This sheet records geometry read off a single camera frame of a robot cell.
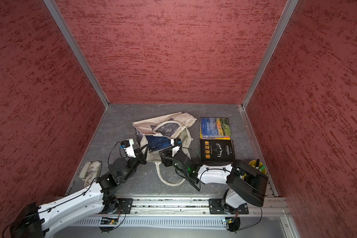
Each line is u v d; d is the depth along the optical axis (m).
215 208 0.74
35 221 0.42
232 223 0.71
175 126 0.87
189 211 0.74
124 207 0.74
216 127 1.03
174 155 0.64
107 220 0.73
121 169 0.57
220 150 0.90
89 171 0.83
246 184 0.43
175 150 0.72
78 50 0.88
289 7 0.71
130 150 0.67
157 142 0.92
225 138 1.00
